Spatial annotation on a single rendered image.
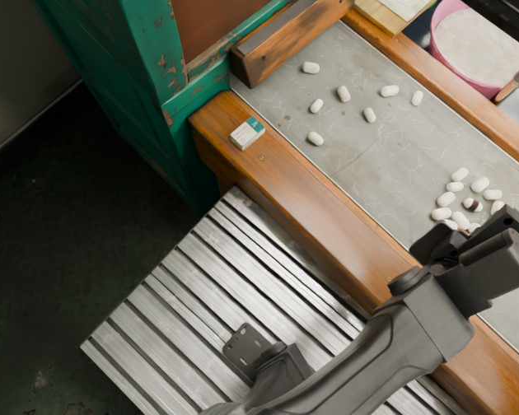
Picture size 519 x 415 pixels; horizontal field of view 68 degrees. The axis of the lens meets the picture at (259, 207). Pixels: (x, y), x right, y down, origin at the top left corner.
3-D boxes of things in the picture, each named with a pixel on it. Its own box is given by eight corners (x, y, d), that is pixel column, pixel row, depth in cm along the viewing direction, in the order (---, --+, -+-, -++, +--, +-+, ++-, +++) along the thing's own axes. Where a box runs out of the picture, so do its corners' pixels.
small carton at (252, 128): (242, 151, 73) (242, 146, 71) (230, 139, 73) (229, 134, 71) (264, 132, 74) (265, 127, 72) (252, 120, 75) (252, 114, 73)
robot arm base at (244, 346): (245, 319, 65) (217, 352, 63) (338, 404, 61) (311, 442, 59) (245, 319, 72) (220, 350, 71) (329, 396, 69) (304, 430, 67)
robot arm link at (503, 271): (500, 209, 43) (481, 232, 34) (555, 275, 41) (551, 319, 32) (414, 258, 50) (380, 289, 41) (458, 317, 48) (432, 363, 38)
